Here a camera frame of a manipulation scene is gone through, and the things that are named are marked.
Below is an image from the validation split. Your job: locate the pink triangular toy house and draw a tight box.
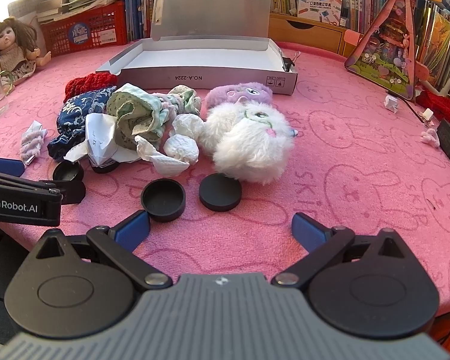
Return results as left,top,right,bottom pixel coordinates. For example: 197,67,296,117
345,0,416,100

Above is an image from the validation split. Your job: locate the small black cap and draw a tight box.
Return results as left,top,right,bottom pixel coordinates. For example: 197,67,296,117
52,161,84,181

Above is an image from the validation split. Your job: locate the black round cap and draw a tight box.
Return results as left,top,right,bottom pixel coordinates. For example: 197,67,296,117
140,178,186,223
199,173,242,212

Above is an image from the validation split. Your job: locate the white striped paper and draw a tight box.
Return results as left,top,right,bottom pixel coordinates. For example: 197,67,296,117
19,120,48,166

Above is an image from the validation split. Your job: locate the green checked doll dress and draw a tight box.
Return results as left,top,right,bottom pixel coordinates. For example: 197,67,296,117
106,83,201,150

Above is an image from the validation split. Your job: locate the black binder clip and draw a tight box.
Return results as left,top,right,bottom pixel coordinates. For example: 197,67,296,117
282,50,301,72

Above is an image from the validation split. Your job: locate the white fluffy plush toy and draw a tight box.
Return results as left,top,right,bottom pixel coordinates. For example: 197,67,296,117
198,101,297,185

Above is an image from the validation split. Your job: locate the red knitted item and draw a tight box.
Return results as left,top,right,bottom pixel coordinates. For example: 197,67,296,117
64,72,118,102

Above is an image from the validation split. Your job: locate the row of blue books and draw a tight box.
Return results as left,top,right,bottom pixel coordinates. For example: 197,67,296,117
122,0,166,43

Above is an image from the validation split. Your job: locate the small white paper cube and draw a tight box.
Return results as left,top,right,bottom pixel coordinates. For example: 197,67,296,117
384,94,398,114

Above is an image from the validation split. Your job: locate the wooden drawer organizer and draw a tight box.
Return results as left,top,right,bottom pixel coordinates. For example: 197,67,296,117
268,13,354,57

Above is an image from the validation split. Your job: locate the white label printer box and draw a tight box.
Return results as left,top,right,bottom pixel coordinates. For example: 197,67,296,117
297,0,342,26

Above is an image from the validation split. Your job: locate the purple fluffy plush toy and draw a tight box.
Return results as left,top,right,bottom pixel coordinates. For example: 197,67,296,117
205,82,273,109

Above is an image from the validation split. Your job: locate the grey cardboard box with lid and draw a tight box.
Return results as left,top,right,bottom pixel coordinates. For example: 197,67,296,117
99,0,297,95

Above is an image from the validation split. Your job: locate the blue floral fabric pouch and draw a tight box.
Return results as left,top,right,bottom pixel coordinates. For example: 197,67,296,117
47,86,117,161

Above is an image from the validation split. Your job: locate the white paper piece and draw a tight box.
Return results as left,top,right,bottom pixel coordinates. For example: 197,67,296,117
64,113,139,167

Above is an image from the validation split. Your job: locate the brown haired doll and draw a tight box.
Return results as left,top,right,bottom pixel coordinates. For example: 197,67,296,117
0,17,52,89

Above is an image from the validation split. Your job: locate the red plastic basket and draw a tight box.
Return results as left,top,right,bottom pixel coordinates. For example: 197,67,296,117
40,1,128,56

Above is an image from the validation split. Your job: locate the white tissue ball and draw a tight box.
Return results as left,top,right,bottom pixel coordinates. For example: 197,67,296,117
163,134,199,165

